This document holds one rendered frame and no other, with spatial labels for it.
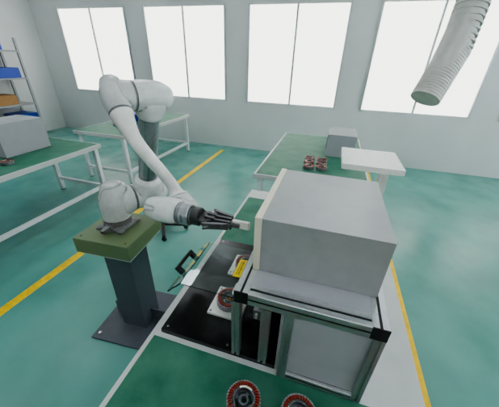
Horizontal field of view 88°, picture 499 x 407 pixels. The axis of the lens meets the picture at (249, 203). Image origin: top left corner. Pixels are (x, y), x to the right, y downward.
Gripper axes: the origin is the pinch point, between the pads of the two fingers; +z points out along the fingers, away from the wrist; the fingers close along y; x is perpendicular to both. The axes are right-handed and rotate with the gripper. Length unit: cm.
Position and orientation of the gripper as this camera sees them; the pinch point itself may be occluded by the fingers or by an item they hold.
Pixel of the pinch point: (241, 224)
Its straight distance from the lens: 99.2
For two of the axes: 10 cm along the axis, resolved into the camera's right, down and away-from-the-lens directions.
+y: -2.9, 4.5, -8.4
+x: 0.3, -8.8, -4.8
